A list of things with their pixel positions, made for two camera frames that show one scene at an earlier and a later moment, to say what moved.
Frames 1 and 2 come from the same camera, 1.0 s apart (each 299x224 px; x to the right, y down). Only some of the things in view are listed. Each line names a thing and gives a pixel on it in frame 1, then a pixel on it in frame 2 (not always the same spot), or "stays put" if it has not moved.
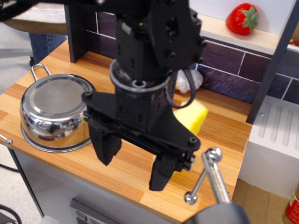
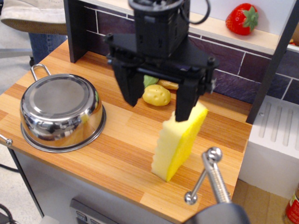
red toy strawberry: x=242 y=18 stays put
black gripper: x=146 y=119 -> x=162 y=46
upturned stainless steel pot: x=52 y=119 stays put
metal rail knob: x=8 y=142 stays put
